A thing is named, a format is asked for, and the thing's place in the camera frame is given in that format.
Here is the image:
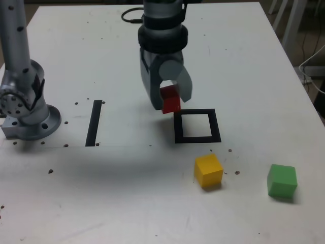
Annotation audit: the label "thin white cable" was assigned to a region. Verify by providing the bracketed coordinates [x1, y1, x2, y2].
[299, 44, 325, 94]

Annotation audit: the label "red cube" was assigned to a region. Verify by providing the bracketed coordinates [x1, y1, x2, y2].
[159, 85, 181, 114]

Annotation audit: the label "black tape strip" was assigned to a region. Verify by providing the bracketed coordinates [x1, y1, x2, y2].
[85, 100, 103, 147]

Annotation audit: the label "black tape square outline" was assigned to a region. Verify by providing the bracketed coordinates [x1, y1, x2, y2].
[174, 108, 222, 144]

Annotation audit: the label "white furniture legs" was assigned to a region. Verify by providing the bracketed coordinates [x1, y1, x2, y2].
[268, 0, 325, 51]

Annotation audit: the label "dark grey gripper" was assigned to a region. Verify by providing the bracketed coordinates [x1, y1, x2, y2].
[139, 47, 193, 110]

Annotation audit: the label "green cube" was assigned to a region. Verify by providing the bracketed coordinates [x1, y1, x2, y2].
[267, 164, 298, 199]

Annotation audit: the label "black cable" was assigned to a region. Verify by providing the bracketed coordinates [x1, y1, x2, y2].
[121, 7, 144, 25]

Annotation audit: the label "yellow cube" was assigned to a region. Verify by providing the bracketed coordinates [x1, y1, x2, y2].
[194, 154, 224, 189]

